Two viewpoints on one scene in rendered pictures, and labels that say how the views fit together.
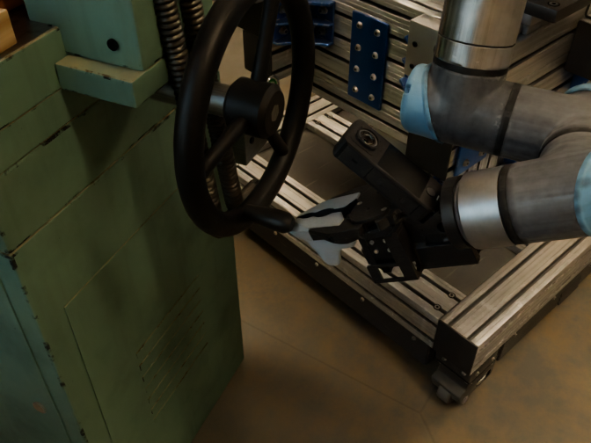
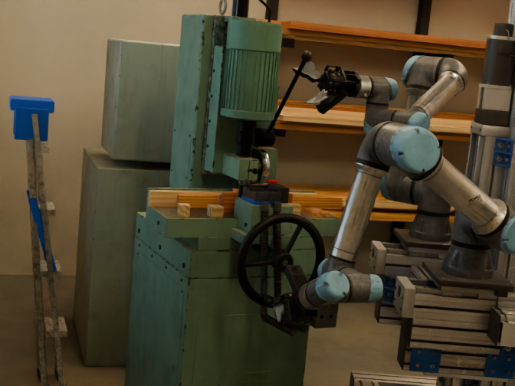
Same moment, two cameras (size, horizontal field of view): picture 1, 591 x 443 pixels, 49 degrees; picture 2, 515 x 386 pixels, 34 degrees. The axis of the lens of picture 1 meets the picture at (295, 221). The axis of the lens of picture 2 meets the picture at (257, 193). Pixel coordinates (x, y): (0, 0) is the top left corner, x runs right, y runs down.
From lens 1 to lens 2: 200 cm
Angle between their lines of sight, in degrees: 48
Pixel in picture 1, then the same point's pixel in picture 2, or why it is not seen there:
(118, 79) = (241, 233)
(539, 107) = (346, 271)
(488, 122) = not seen: hidden behind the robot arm
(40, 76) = (224, 229)
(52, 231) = (206, 282)
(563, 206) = (314, 284)
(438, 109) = (323, 269)
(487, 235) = (302, 296)
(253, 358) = not seen: outside the picture
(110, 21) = (247, 217)
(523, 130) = not seen: hidden behind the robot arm
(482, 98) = (334, 266)
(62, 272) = (203, 301)
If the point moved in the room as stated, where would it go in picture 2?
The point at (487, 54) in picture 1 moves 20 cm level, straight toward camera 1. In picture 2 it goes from (337, 251) to (276, 254)
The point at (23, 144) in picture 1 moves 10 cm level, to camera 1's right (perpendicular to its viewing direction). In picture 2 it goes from (209, 246) to (234, 253)
